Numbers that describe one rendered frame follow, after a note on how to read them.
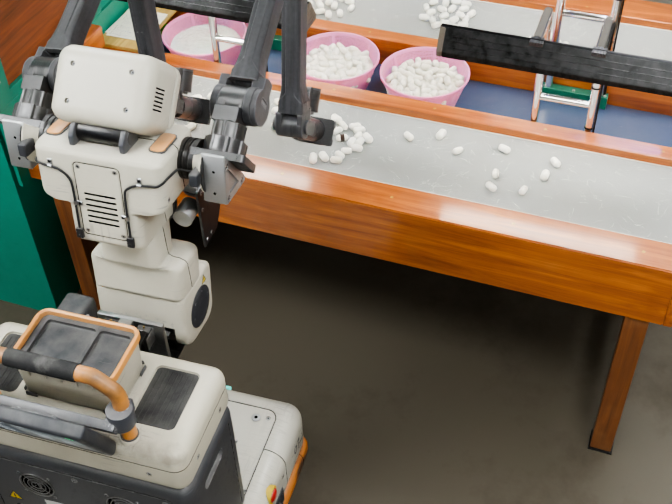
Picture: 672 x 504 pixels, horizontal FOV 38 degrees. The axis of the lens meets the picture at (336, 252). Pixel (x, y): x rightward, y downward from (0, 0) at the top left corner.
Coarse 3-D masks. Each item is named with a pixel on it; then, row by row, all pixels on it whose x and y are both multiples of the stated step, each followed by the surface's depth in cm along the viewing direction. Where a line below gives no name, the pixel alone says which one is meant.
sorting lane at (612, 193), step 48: (288, 144) 268; (336, 144) 267; (384, 144) 267; (432, 144) 266; (480, 144) 266; (528, 144) 265; (432, 192) 252; (480, 192) 252; (528, 192) 251; (576, 192) 251; (624, 192) 250
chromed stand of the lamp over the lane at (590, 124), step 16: (544, 16) 240; (608, 16) 240; (544, 32) 236; (608, 32) 235; (608, 48) 247; (544, 96) 263; (560, 96) 262; (592, 96) 257; (592, 112) 261; (592, 128) 265
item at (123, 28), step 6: (126, 12) 313; (120, 18) 311; (126, 18) 310; (162, 18) 310; (114, 24) 308; (120, 24) 308; (126, 24) 308; (108, 30) 306; (114, 30) 305; (120, 30) 305; (126, 30) 305; (132, 30) 305; (114, 36) 303; (120, 36) 303; (126, 36) 303; (132, 36) 303
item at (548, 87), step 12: (564, 0) 268; (624, 0) 263; (564, 12) 271; (576, 12) 270; (612, 12) 266; (552, 36) 277; (612, 48) 273; (552, 84) 288; (564, 96) 288; (576, 96) 287; (588, 96) 285; (600, 108) 287
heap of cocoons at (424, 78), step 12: (408, 60) 295; (420, 60) 295; (396, 72) 291; (408, 72) 291; (420, 72) 291; (432, 72) 291; (444, 72) 291; (456, 72) 293; (396, 84) 287; (408, 84) 287; (420, 84) 287; (432, 84) 286; (444, 84) 289; (456, 84) 286; (420, 96) 284; (432, 96) 283
